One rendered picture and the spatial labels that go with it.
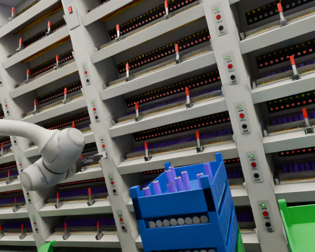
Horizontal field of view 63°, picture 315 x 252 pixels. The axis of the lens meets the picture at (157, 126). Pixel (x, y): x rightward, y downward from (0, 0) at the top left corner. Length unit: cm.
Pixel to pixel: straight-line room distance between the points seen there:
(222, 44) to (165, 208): 68
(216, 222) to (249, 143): 50
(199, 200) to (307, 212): 37
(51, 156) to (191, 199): 54
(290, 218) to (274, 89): 44
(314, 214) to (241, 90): 48
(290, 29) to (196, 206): 70
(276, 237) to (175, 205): 61
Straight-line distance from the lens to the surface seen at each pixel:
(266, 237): 117
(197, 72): 130
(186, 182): 76
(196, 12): 114
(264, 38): 105
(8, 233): 235
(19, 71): 200
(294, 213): 88
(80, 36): 144
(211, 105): 107
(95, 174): 144
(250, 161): 107
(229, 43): 107
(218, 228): 63
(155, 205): 65
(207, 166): 79
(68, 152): 93
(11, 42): 205
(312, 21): 106
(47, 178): 104
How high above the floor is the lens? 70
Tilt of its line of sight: level
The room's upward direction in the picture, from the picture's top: 14 degrees counter-clockwise
